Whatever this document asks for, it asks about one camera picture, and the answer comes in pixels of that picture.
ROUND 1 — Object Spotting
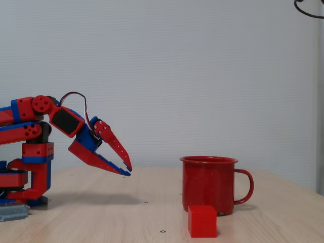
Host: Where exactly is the red cube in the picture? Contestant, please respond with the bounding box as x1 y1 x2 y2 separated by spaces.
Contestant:
187 205 218 238

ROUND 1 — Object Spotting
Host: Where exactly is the red enamel mug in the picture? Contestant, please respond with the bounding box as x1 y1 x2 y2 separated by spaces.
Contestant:
179 155 255 217

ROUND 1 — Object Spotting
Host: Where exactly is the gripper servo cable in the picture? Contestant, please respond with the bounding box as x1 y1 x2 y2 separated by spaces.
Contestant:
59 91 98 139

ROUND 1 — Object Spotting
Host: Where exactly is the black hanging cable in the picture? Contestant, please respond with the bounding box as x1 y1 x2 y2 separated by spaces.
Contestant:
294 0 324 19

